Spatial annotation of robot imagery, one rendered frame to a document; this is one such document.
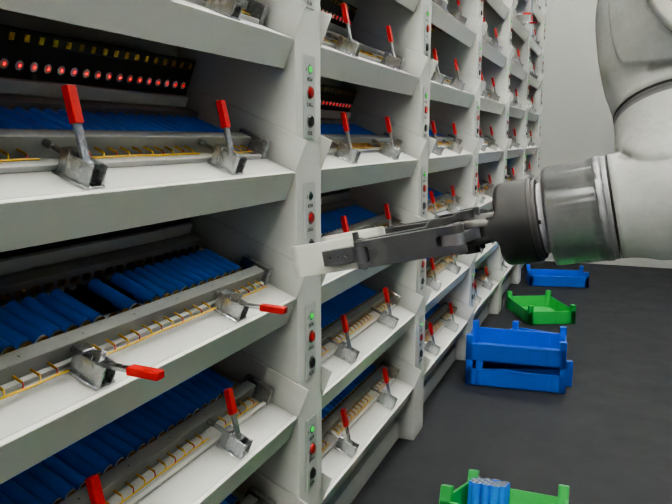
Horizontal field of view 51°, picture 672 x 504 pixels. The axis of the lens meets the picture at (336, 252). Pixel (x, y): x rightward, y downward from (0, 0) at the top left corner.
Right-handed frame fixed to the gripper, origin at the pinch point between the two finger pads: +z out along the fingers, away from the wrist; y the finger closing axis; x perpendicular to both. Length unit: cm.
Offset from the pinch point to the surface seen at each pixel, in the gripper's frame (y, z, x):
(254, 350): 30.3, 29.9, -16.0
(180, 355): -0.6, 20.7, -8.6
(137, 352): -4.5, 23.2, -6.9
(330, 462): 51, 31, -44
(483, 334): 167, 23, -50
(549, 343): 168, 3, -56
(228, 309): 13.3, 22.2, -6.3
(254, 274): 24.7, 23.9, -3.5
